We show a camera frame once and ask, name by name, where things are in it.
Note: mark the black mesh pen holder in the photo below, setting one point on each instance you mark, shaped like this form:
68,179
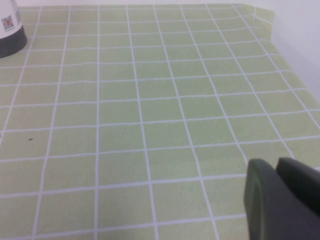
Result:
10,37

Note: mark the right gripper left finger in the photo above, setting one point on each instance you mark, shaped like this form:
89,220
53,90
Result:
265,205

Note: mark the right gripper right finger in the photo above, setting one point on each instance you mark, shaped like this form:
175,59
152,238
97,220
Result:
300,180

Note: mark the green grid table mat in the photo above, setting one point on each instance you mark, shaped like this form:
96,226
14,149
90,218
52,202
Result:
150,112

